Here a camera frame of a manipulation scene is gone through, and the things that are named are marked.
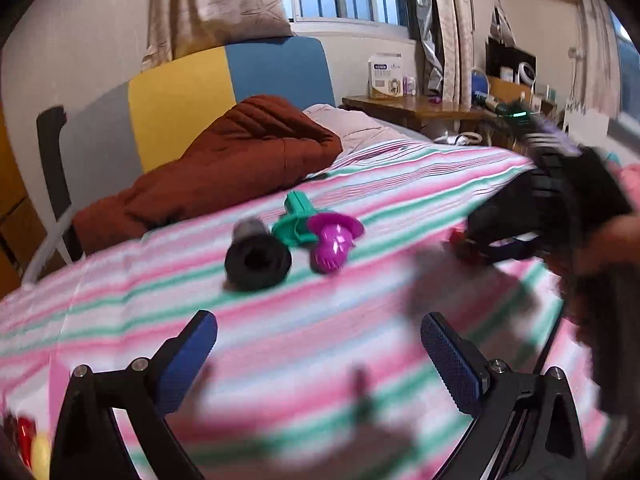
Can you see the grey white curtain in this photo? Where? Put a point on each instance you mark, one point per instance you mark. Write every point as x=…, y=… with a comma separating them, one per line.
x=445, y=30

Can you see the blue yellow grey headboard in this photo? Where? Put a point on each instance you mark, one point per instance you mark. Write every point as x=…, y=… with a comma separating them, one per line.
x=180, y=100

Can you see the wooden desk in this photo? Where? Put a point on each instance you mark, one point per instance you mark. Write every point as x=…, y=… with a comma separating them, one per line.
x=410, y=107

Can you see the black plastic cylinder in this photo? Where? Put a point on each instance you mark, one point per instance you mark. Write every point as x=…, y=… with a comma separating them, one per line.
x=257, y=257

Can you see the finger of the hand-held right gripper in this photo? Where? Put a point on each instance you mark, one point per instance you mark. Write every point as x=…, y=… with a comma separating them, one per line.
x=510, y=249

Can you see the yellow toy bottle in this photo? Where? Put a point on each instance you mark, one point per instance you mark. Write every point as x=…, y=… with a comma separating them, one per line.
x=41, y=457

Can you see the brown quilted jacket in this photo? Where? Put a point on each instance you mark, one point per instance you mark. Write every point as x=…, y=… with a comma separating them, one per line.
x=225, y=165

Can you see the black shelf unit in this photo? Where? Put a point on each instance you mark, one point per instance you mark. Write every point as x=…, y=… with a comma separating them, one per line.
x=507, y=60

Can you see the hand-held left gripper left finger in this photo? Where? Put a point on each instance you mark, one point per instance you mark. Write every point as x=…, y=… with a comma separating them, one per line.
x=185, y=366

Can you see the striped bed sheet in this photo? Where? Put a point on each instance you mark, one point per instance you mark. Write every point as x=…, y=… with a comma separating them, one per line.
x=310, y=320

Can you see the person's right hand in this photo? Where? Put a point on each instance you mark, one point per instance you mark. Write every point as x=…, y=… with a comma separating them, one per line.
x=615, y=242

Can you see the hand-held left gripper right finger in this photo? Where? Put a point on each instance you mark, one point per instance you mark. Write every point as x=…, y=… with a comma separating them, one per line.
x=450, y=361

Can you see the purple toy cone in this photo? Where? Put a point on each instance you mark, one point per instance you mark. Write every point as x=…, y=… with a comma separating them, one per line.
x=332, y=242

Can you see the red plastic toy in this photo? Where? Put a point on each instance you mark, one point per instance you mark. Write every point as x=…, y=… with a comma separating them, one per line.
x=26, y=437

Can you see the red toy block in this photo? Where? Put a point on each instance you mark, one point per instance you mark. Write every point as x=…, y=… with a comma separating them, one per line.
x=460, y=242

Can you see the white carton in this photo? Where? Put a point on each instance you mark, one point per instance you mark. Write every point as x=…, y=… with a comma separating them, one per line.
x=385, y=77

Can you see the green toy cone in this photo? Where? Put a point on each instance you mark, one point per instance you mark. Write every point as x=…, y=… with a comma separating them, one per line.
x=295, y=222

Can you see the black chair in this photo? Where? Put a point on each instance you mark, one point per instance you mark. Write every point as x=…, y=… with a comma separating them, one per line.
x=52, y=160

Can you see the pale pink pillow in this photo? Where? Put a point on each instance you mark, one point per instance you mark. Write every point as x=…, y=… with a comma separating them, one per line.
x=370, y=130

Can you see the beige curtain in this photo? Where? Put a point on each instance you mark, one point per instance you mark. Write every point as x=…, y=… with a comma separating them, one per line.
x=210, y=0

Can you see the wooden cabinet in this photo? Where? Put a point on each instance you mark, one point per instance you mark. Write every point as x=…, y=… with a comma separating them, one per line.
x=12, y=200

